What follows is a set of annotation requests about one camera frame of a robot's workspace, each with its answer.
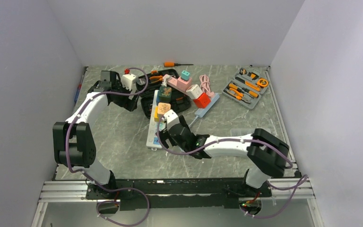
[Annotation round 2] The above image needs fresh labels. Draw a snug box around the blue red pen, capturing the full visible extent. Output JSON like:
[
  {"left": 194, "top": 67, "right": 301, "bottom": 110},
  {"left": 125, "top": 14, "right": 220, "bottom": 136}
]
[{"left": 74, "top": 66, "right": 88, "bottom": 104}]

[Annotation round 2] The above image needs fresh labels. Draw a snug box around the teal cube adapter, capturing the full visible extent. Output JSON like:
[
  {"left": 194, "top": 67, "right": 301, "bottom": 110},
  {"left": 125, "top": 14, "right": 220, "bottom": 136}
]
[{"left": 180, "top": 70, "right": 190, "bottom": 81}]

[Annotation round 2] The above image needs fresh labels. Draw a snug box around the beige cube adapter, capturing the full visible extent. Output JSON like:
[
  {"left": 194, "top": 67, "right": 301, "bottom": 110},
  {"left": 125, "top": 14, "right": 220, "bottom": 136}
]
[{"left": 157, "top": 102, "right": 171, "bottom": 118}]

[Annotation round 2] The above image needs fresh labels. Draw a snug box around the light blue power strip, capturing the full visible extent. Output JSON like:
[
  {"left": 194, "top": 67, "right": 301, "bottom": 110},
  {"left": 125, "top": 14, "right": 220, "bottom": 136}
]
[{"left": 195, "top": 93, "right": 220, "bottom": 118}]

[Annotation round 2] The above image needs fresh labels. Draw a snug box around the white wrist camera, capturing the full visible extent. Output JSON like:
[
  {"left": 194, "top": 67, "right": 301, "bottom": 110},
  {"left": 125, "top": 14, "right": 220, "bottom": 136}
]
[
  {"left": 121, "top": 73, "right": 138, "bottom": 92},
  {"left": 164, "top": 109, "right": 180, "bottom": 130}
]

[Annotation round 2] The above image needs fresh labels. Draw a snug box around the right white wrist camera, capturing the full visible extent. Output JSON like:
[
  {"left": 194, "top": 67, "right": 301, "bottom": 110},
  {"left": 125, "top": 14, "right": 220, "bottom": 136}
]
[{"left": 164, "top": 109, "right": 180, "bottom": 130}]

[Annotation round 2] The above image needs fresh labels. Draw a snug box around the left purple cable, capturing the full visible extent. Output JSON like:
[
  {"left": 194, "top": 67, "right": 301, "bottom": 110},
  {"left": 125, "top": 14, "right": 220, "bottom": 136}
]
[{"left": 65, "top": 67, "right": 151, "bottom": 227}]

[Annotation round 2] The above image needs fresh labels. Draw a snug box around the white cube adapter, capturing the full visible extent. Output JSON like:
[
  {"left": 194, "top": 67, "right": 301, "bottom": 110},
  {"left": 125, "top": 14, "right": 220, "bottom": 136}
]
[{"left": 186, "top": 84, "right": 203, "bottom": 100}]

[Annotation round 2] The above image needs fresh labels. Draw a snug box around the red cube adapter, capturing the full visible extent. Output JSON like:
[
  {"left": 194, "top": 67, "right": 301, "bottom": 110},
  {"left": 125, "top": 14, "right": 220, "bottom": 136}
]
[{"left": 193, "top": 93, "right": 211, "bottom": 109}]

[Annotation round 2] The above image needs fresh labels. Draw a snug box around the yellow cube adapter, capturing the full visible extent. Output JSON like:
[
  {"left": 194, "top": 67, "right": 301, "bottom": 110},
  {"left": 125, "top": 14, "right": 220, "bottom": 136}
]
[{"left": 154, "top": 106, "right": 160, "bottom": 122}]

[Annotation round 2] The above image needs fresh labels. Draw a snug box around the dark green cube adapter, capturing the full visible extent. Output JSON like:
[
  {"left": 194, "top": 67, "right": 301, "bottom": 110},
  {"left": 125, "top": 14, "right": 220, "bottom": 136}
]
[{"left": 158, "top": 86, "right": 172, "bottom": 103}]

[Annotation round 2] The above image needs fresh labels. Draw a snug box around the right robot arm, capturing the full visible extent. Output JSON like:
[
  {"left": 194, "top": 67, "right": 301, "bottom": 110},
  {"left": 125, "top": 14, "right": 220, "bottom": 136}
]
[{"left": 157, "top": 116, "right": 293, "bottom": 196}]

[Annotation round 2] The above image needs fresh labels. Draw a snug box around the black tool case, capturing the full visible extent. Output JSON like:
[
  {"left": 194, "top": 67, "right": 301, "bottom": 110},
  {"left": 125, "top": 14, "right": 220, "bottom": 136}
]
[{"left": 136, "top": 69, "right": 191, "bottom": 119}]

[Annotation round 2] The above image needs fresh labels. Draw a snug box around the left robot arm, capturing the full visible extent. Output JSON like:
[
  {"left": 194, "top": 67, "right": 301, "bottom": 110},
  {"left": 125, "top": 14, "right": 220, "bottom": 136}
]
[{"left": 52, "top": 69, "right": 139, "bottom": 199}]

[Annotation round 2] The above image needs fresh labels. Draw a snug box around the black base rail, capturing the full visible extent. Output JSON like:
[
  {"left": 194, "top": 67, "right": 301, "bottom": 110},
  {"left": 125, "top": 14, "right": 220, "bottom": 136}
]
[{"left": 86, "top": 177, "right": 272, "bottom": 211}]

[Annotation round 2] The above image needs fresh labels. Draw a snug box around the white power strip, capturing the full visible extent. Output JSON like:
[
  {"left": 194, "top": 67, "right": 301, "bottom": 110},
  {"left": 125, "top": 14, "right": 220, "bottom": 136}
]
[{"left": 146, "top": 90, "right": 162, "bottom": 150}]

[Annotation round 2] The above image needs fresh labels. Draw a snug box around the grey tool case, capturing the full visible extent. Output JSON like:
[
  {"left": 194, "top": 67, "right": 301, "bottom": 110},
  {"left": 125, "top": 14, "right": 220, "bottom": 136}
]
[{"left": 222, "top": 66, "right": 269, "bottom": 110}]

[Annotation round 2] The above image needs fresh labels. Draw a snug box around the orange handled screwdriver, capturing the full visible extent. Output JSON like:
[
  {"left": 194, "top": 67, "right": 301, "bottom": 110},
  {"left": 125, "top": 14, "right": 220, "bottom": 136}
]
[{"left": 163, "top": 62, "right": 193, "bottom": 68}]

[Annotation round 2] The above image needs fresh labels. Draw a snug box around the pink coiled cable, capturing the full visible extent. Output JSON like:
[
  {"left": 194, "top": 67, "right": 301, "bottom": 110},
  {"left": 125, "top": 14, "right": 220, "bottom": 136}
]
[{"left": 199, "top": 74, "right": 215, "bottom": 98}]

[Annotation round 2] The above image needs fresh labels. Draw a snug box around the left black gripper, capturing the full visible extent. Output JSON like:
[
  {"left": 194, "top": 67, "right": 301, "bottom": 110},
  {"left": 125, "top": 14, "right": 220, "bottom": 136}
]
[{"left": 112, "top": 80, "right": 140, "bottom": 111}]

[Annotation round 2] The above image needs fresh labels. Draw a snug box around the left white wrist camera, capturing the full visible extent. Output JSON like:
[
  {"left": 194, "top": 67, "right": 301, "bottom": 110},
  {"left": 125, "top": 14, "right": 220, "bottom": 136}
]
[{"left": 121, "top": 73, "right": 138, "bottom": 92}]

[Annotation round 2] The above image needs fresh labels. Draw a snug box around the pink power strip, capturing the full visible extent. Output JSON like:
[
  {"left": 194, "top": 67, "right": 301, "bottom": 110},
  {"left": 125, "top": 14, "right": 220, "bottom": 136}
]
[{"left": 162, "top": 74, "right": 192, "bottom": 93}]

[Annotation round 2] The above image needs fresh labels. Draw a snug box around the clear screw box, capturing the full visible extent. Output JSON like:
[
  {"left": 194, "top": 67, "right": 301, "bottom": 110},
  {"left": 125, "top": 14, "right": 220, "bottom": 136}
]
[{"left": 230, "top": 128, "right": 255, "bottom": 137}]

